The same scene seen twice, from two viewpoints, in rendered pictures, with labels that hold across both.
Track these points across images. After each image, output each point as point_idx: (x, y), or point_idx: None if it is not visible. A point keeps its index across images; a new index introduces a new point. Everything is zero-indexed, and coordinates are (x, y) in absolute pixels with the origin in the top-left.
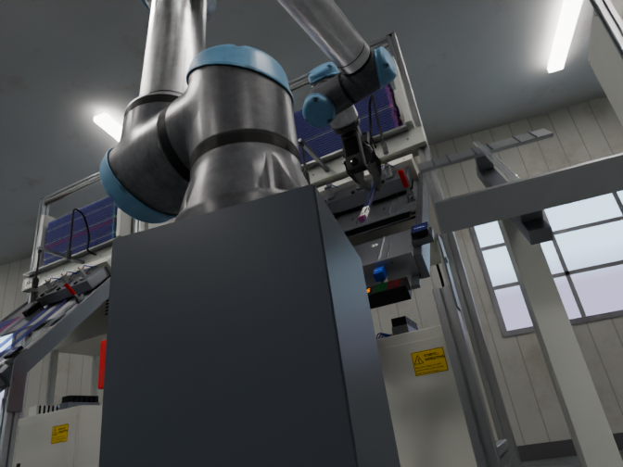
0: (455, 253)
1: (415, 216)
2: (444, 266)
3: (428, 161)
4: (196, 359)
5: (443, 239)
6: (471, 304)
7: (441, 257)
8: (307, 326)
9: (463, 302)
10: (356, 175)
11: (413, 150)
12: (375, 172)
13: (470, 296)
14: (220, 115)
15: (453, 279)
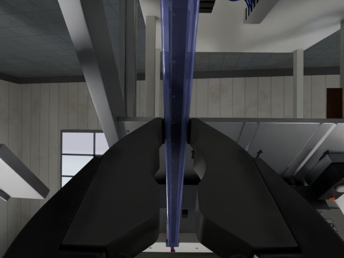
0: (122, 85)
1: (88, 31)
2: (152, 98)
3: (11, 193)
4: None
5: (132, 108)
6: (122, 16)
7: (152, 109)
8: None
9: (131, 20)
10: (256, 198)
11: (137, 255)
12: (121, 173)
13: (120, 25)
14: None
15: (134, 52)
